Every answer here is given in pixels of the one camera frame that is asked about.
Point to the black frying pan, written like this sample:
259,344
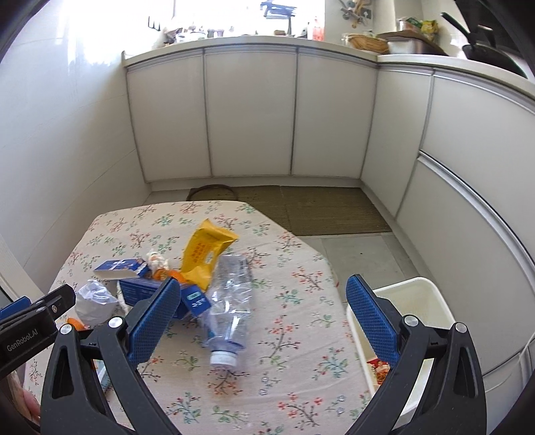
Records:
485,48

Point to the orange wrapper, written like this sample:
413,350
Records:
162,275

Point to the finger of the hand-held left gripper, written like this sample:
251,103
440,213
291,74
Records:
14,308
56,301

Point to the small flat blue carton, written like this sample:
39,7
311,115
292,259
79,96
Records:
119,266

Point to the metal tray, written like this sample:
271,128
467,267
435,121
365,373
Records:
411,44

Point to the clear plastic bottle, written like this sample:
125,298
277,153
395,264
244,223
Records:
230,301

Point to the yellow snack bag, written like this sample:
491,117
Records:
205,251

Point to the white plastic bag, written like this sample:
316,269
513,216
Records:
96,303

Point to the woven floor mat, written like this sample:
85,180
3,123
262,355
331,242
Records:
263,205
334,209

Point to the white plastic bin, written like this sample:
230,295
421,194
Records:
418,301

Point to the yellow green snack packet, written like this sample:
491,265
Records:
429,27

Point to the white kitchen countertop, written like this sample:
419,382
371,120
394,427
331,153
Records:
259,42

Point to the red snack wrapper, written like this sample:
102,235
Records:
378,370

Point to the narrow white cabinet door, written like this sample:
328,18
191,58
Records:
393,138

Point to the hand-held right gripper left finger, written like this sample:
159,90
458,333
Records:
152,318

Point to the crumpled white tissue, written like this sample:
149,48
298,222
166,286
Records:
155,260

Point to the person's left hand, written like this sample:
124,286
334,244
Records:
27,401

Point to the blue window rack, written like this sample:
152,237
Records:
276,9

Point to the white drawer front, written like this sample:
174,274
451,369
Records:
480,138
459,259

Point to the large blue carton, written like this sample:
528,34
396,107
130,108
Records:
140,290

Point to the black fork rack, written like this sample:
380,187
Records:
154,24

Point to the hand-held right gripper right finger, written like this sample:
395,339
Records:
370,311

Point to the woven basket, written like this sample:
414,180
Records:
368,42

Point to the floral tablecloth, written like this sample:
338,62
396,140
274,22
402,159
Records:
292,334

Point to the red drink bottle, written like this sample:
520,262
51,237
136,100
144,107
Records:
317,30

